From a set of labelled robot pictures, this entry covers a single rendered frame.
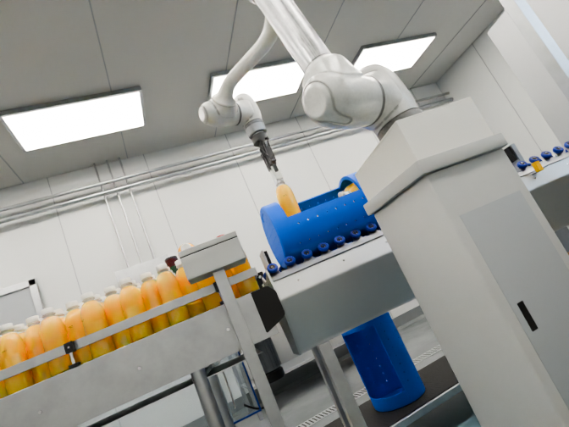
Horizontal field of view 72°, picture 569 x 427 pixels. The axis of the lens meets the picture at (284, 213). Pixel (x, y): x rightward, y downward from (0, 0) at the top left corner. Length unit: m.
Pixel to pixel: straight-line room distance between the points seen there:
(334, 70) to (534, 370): 0.89
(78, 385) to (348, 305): 0.96
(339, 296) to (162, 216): 3.83
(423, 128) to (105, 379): 1.22
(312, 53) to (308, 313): 0.91
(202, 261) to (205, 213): 3.87
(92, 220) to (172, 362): 3.94
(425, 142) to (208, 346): 0.92
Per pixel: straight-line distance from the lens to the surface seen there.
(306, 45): 1.26
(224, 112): 1.69
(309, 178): 5.67
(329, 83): 1.10
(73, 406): 1.47
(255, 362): 1.30
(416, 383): 2.22
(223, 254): 1.29
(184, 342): 1.39
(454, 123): 1.22
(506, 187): 1.22
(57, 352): 1.51
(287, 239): 1.53
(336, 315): 1.57
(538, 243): 1.22
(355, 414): 1.60
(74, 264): 5.09
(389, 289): 1.64
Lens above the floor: 0.78
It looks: 13 degrees up
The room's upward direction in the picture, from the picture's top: 24 degrees counter-clockwise
